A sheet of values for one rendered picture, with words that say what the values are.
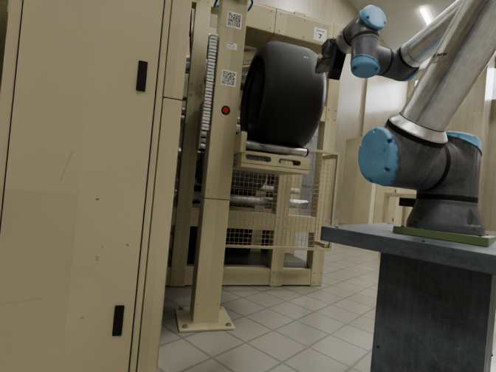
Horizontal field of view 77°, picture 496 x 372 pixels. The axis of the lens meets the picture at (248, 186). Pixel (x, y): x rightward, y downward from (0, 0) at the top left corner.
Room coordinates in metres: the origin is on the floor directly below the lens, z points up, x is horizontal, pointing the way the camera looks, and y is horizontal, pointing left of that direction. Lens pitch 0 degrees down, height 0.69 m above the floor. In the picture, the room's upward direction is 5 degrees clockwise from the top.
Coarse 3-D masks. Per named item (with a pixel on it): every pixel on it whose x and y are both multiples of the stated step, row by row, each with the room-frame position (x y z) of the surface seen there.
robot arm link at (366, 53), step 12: (360, 36) 1.02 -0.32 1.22; (372, 36) 1.01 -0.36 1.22; (360, 48) 1.01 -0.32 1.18; (372, 48) 1.00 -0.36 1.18; (384, 48) 1.02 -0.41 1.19; (360, 60) 1.01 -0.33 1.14; (372, 60) 1.00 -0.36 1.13; (384, 60) 1.02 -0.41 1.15; (360, 72) 1.04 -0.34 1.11; (372, 72) 1.03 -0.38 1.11
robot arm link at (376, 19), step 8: (368, 8) 1.01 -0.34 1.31; (376, 8) 1.02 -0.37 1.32; (360, 16) 1.01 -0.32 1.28; (368, 16) 1.00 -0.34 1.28; (376, 16) 1.01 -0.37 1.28; (384, 16) 1.02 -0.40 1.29; (352, 24) 1.06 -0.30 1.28; (360, 24) 1.02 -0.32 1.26; (368, 24) 1.00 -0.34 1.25; (376, 24) 1.00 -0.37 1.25; (384, 24) 1.01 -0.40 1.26; (344, 32) 1.10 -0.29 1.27; (352, 32) 1.05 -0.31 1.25
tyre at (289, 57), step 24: (264, 48) 1.54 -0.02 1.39; (288, 48) 1.48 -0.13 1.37; (264, 72) 1.86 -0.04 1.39; (288, 72) 1.41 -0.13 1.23; (312, 72) 1.45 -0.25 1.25; (264, 96) 1.46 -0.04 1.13; (288, 96) 1.41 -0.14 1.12; (312, 96) 1.44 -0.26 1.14; (240, 120) 1.87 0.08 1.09; (264, 120) 1.47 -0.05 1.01; (288, 120) 1.46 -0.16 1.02; (312, 120) 1.49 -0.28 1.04; (288, 144) 1.57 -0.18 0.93
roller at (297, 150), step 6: (252, 144) 1.50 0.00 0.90; (258, 144) 1.50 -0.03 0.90; (264, 144) 1.52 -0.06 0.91; (270, 144) 1.53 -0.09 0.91; (276, 144) 1.54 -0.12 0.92; (258, 150) 1.52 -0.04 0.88; (264, 150) 1.53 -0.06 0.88; (270, 150) 1.53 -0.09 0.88; (276, 150) 1.54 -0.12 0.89; (282, 150) 1.54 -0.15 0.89; (288, 150) 1.55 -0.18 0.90; (294, 150) 1.56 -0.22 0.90; (300, 150) 1.57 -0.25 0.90; (306, 150) 1.58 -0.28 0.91
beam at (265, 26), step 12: (252, 12) 1.83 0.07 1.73; (264, 12) 1.85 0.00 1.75; (276, 12) 1.87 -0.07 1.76; (252, 24) 1.83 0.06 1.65; (264, 24) 1.85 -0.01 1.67; (276, 24) 1.87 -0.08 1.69; (288, 24) 1.90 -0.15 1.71; (300, 24) 1.92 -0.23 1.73; (312, 24) 1.94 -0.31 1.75; (324, 24) 1.97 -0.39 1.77; (252, 36) 1.93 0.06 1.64; (264, 36) 1.92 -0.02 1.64; (276, 36) 1.91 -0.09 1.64; (288, 36) 1.90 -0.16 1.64; (300, 36) 1.92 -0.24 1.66; (312, 36) 1.95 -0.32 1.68; (312, 48) 2.02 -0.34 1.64
